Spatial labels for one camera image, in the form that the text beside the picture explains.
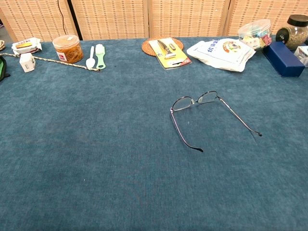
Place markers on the clear tub of colourful clips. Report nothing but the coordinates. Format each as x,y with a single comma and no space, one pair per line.
255,33

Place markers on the cake snack in white wrapper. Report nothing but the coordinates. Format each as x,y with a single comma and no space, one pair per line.
25,45

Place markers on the black stand pole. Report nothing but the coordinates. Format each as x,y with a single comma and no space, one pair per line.
74,21

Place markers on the white plastic spoon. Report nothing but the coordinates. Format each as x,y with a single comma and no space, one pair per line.
90,63

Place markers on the glass jar with black lid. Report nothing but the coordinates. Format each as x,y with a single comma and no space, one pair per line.
297,36

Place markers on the clear jar of rubber bands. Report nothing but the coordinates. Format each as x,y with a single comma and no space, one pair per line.
68,51

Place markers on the blue table cloth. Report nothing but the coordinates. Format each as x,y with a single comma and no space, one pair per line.
96,144

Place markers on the white printed plastic bag pack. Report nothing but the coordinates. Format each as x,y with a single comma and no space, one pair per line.
223,57

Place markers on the razor in yellow blister pack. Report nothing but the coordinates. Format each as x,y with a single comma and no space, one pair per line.
173,60

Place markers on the mint green scrub brush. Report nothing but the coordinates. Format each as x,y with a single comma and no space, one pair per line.
99,54

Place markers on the round woven rattan coaster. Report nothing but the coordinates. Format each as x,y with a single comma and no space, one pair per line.
146,48

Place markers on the green cloth with black trim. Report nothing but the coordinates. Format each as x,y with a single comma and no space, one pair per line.
1,67

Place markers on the small white carton box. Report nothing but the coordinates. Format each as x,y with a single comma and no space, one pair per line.
27,63

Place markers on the dark blue rectangular box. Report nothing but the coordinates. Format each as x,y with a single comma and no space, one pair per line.
284,60

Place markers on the bamboo folding screen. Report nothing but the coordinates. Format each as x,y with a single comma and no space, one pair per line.
187,16

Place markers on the white blue milk carton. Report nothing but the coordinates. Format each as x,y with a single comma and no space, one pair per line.
302,55

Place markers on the thin metal-framed eyeglasses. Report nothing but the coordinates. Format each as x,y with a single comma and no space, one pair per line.
183,103

